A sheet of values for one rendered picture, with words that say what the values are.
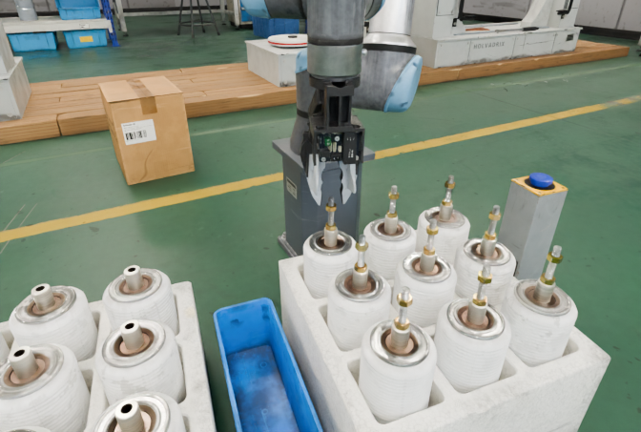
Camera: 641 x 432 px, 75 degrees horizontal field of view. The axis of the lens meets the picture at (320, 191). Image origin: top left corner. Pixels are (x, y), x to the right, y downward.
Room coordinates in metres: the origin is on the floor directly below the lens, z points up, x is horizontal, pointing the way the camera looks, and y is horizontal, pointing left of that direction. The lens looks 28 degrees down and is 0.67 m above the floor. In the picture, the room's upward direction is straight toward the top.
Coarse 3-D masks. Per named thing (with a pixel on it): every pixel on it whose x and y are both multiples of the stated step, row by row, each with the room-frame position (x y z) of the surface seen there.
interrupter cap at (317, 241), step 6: (318, 234) 0.63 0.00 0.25; (342, 234) 0.63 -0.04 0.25; (312, 240) 0.60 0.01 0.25; (318, 240) 0.60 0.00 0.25; (342, 240) 0.60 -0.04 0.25; (348, 240) 0.60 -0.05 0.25; (312, 246) 0.59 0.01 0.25; (318, 246) 0.59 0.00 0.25; (324, 246) 0.59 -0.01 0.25; (336, 246) 0.59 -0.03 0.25; (342, 246) 0.59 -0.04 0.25; (348, 246) 0.59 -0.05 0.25; (318, 252) 0.57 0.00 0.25; (324, 252) 0.57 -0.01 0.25; (330, 252) 0.57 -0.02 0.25; (336, 252) 0.57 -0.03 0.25; (342, 252) 0.57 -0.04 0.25
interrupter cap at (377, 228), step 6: (372, 222) 0.66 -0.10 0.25; (378, 222) 0.66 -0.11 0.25; (384, 222) 0.66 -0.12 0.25; (402, 222) 0.66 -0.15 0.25; (372, 228) 0.64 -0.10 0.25; (378, 228) 0.64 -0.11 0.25; (402, 228) 0.64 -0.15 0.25; (408, 228) 0.64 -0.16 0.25; (372, 234) 0.63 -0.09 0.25; (378, 234) 0.63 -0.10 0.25; (384, 234) 0.63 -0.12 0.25; (390, 234) 0.63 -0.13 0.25; (396, 234) 0.63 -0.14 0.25; (402, 234) 0.62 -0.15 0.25; (408, 234) 0.62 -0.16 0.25; (384, 240) 0.61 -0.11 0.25; (390, 240) 0.61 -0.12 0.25; (396, 240) 0.61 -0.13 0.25
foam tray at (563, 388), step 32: (288, 288) 0.58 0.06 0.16; (288, 320) 0.59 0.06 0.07; (320, 320) 0.49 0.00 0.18; (320, 352) 0.43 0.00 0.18; (352, 352) 0.43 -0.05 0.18; (512, 352) 0.43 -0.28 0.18; (576, 352) 0.43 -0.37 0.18; (320, 384) 0.43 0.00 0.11; (352, 384) 0.37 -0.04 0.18; (448, 384) 0.37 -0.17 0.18; (512, 384) 0.37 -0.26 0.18; (544, 384) 0.37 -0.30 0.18; (576, 384) 0.40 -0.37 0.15; (320, 416) 0.43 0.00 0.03; (352, 416) 0.33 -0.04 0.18; (416, 416) 0.33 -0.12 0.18; (448, 416) 0.33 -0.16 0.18; (480, 416) 0.34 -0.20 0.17; (512, 416) 0.36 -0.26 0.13; (544, 416) 0.38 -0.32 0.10; (576, 416) 0.41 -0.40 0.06
